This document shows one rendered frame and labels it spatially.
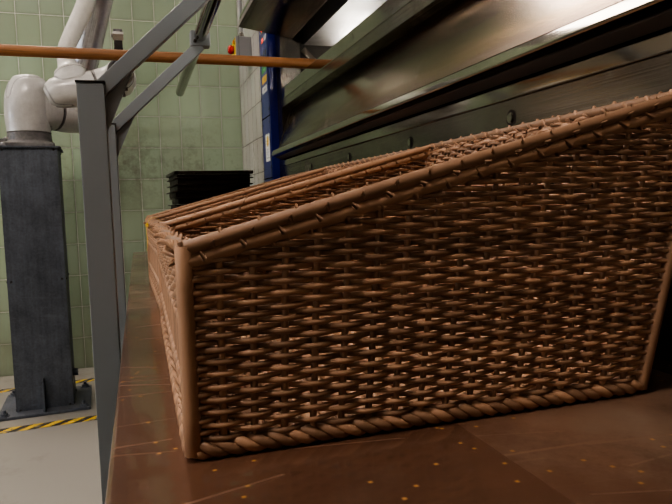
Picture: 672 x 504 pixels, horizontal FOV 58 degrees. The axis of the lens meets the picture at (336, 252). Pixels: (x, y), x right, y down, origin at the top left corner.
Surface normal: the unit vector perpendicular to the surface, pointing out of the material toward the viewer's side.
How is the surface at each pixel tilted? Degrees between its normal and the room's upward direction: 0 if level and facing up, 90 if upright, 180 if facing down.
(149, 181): 90
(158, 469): 0
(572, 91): 90
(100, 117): 90
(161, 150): 90
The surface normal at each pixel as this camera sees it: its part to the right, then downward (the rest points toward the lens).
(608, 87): -0.95, 0.05
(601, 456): -0.03, -1.00
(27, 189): 0.36, 0.07
